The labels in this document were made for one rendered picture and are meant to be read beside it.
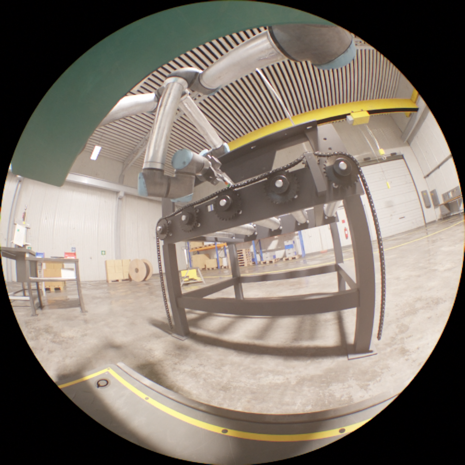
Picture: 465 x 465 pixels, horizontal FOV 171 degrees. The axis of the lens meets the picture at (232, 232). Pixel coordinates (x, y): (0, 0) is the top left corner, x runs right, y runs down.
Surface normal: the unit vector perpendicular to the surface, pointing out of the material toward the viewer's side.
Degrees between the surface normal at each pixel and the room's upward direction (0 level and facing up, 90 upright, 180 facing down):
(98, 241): 90
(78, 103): 180
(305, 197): 90
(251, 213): 90
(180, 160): 99
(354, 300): 90
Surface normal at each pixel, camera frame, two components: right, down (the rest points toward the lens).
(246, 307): -0.52, -0.07
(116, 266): 0.81, -0.21
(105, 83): 0.15, 0.98
